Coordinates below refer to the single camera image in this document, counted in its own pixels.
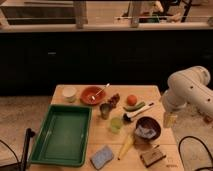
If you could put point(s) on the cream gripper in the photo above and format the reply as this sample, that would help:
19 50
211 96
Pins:
169 119

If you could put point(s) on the blue sponge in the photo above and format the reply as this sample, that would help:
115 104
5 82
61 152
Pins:
101 157

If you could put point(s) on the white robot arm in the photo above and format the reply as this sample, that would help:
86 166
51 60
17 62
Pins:
187 86

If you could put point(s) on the green plastic cup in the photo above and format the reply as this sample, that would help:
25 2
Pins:
115 125

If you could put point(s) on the metal cup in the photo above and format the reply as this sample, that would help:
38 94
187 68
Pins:
105 110

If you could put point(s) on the white small cup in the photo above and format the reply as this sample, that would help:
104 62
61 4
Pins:
69 93

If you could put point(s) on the dark brown bowl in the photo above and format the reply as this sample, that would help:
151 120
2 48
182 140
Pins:
149 122

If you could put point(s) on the crumpled blue cloth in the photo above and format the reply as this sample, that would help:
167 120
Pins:
146 133

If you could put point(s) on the green cucumber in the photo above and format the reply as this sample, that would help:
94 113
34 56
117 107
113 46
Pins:
134 108

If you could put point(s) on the orange tomato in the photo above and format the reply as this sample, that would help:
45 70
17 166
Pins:
131 100

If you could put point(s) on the yellow banana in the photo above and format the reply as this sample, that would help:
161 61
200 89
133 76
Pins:
128 143

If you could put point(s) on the wooden block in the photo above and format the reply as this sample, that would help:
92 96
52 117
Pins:
152 156

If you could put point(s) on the brown toy food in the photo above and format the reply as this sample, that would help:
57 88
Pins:
114 100

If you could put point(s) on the white plastic spoon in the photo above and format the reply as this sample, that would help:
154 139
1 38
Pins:
94 96

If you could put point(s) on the red bowl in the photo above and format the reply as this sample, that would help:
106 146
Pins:
88 92

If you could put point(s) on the green plastic tray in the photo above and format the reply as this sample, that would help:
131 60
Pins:
63 136

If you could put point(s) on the black stand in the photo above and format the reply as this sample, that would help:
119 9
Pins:
22 163

